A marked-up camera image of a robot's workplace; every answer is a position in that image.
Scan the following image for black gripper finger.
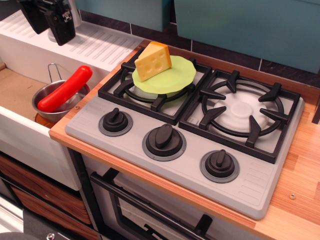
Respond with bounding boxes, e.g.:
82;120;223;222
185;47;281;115
37;0;76;46
17;0;49;34

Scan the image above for red toy sausage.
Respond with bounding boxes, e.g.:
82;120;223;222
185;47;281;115
37;65;93;113

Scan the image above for small steel pot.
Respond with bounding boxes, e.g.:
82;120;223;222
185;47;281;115
32;79;90;123

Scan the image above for yellow cheese wedge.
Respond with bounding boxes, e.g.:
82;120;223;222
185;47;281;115
134;41;172;82

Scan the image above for white sink unit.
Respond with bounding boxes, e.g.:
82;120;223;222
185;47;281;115
0;11;142;191

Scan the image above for light green plate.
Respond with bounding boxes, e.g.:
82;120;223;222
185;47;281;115
132;55;197;94

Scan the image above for grey toy faucet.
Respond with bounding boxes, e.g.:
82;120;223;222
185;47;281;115
47;0;81;43

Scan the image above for black left burner grate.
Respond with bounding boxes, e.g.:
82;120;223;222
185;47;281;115
98;48;213;125

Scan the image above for black burner grate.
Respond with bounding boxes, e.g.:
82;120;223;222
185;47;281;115
179;69;305;164
98;48;213;125

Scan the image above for black left stove knob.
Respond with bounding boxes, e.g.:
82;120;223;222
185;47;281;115
98;107;134;137

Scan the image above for black stove knob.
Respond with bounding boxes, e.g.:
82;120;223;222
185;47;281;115
142;123;187;162
200;149;240;184
98;107;134;137

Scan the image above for black middle stove knob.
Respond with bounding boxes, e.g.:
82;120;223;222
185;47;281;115
142;123;187;162

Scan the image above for wooden drawer fronts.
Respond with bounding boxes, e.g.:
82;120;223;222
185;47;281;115
0;152;99;240

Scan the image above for grey toy stove top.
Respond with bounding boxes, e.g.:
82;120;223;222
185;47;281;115
64;46;306;221

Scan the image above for black right burner grate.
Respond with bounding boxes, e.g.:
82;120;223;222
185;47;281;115
179;69;305;164

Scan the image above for black right stove knob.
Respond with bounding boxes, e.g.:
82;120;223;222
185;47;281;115
200;149;240;184

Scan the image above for oven door with black handle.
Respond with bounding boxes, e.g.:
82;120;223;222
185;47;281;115
82;154;253;240

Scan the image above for teal right wall cabinet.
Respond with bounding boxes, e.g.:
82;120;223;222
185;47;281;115
174;0;320;74

